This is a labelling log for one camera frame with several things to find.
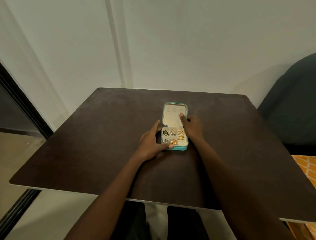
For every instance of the teal jewelry box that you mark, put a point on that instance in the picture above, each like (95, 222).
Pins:
(171, 118)

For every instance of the person's right forearm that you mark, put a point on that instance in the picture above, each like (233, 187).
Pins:
(234, 192)

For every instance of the black floor door track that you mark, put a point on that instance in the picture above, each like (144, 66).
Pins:
(19, 207)

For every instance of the black door frame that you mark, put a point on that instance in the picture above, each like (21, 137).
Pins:
(24, 103)

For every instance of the dark grey upholstered chair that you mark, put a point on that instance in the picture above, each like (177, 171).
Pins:
(291, 111)

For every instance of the orange patterned bed cloth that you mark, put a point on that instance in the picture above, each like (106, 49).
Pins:
(307, 165)

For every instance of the person's left hand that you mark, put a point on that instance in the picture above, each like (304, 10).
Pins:
(148, 146)

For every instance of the pile of assorted jewelry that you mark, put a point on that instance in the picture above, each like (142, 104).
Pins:
(173, 142)

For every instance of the white wall conduit strip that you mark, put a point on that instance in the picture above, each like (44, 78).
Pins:
(119, 49)

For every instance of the black trousers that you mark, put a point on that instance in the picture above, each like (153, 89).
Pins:
(182, 222)

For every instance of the person's left forearm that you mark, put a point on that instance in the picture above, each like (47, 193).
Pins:
(108, 202)

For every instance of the person's right hand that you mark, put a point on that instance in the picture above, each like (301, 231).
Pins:
(193, 128)

